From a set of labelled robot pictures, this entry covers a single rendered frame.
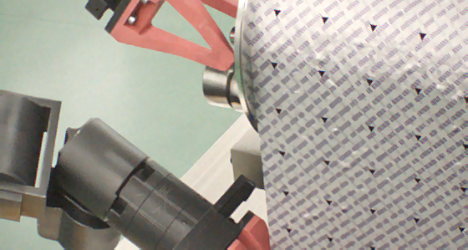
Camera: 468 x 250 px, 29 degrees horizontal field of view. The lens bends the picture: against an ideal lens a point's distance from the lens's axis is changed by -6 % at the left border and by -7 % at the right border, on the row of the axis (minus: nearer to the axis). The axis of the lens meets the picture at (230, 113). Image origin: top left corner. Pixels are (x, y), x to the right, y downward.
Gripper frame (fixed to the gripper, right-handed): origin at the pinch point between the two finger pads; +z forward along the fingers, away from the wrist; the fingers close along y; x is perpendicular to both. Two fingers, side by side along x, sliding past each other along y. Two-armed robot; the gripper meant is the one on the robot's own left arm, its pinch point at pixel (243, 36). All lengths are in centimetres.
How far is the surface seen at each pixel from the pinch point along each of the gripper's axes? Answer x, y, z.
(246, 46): 5.4, 7.3, 1.1
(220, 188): -37.7, -24.4, 6.3
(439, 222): 5.4, 7.1, 16.4
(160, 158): -167, -141, -9
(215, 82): -5.6, -1.1, 0.4
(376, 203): 3.1, 7.1, 12.9
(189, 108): -171, -168, -14
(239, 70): 4.5, 8.1, 1.7
